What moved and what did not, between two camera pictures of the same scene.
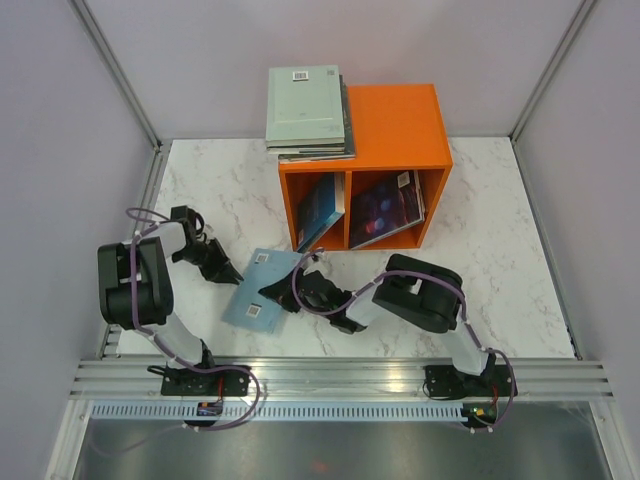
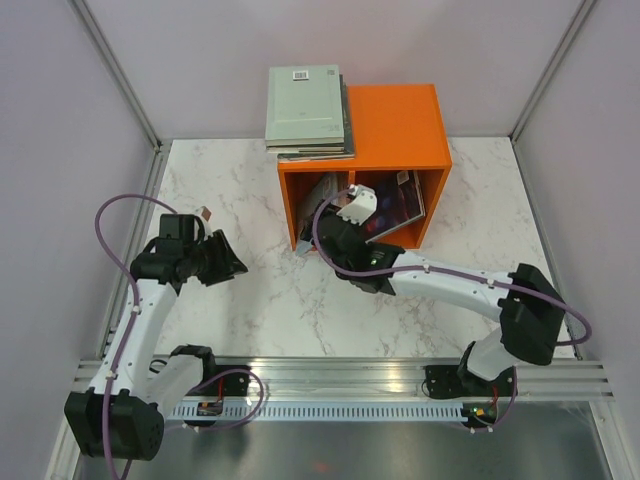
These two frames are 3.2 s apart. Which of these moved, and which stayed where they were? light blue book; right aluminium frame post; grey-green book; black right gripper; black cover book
Moved: black right gripper; light blue book
Stayed: black cover book; right aluminium frame post; grey-green book
